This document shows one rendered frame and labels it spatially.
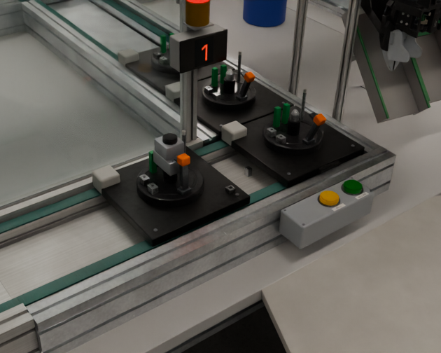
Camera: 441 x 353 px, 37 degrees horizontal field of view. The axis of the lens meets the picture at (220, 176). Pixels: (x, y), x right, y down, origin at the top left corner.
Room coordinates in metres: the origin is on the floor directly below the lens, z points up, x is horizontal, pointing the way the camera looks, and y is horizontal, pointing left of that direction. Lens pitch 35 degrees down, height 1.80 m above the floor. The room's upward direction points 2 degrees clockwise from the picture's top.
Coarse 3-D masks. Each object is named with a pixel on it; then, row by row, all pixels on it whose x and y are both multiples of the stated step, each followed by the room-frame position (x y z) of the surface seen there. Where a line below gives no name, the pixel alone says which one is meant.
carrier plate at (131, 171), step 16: (144, 160) 1.21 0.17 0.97; (192, 160) 1.22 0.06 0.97; (128, 176) 1.15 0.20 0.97; (208, 176) 1.16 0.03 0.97; (224, 176) 1.16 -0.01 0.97; (112, 192) 1.09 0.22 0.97; (128, 192) 1.09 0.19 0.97; (208, 192) 1.10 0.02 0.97; (224, 192) 1.11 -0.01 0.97; (240, 192) 1.11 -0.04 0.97; (128, 208) 1.04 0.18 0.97; (144, 208) 1.04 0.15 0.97; (160, 208) 1.04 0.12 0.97; (176, 208) 1.05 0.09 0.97; (192, 208) 1.05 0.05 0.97; (208, 208) 1.05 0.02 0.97; (224, 208) 1.05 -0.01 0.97; (144, 224) 0.99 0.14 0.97; (160, 224) 0.99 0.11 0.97; (176, 224) 1.00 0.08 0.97; (192, 224) 1.01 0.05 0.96; (160, 240) 0.96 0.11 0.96
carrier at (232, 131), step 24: (264, 120) 1.40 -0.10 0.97; (288, 120) 1.32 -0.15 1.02; (312, 120) 1.41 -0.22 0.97; (240, 144) 1.29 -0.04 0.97; (264, 144) 1.30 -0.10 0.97; (288, 144) 1.27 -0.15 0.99; (312, 144) 1.27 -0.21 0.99; (336, 144) 1.31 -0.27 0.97; (264, 168) 1.22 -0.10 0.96; (288, 168) 1.20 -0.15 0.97; (312, 168) 1.21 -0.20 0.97
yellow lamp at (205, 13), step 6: (186, 0) 1.29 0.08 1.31; (186, 6) 1.29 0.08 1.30; (192, 6) 1.28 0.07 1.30; (198, 6) 1.28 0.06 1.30; (204, 6) 1.28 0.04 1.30; (186, 12) 1.29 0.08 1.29; (192, 12) 1.28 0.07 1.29; (198, 12) 1.28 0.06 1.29; (204, 12) 1.28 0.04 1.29; (186, 18) 1.29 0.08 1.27; (192, 18) 1.28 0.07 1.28; (198, 18) 1.28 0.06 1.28; (204, 18) 1.28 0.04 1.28; (192, 24) 1.28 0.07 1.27; (198, 24) 1.28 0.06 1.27; (204, 24) 1.28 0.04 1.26
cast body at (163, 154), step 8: (168, 136) 1.12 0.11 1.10; (176, 136) 1.12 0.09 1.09; (160, 144) 1.10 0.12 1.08; (168, 144) 1.10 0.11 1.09; (176, 144) 1.10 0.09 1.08; (160, 152) 1.10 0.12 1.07; (168, 152) 1.09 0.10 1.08; (176, 152) 1.10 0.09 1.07; (160, 160) 1.10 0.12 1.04; (168, 160) 1.09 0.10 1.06; (168, 168) 1.08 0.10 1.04; (176, 168) 1.09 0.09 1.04
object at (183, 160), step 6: (180, 156) 1.08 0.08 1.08; (186, 156) 1.08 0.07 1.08; (180, 162) 1.07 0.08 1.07; (186, 162) 1.07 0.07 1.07; (180, 168) 1.07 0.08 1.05; (186, 168) 1.07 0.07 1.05; (180, 174) 1.07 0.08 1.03; (186, 174) 1.07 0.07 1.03; (180, 180) 1.07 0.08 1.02; (186, 180) 1.07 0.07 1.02; (180, 186) 1.07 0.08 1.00; (186, 186) 1.07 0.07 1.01
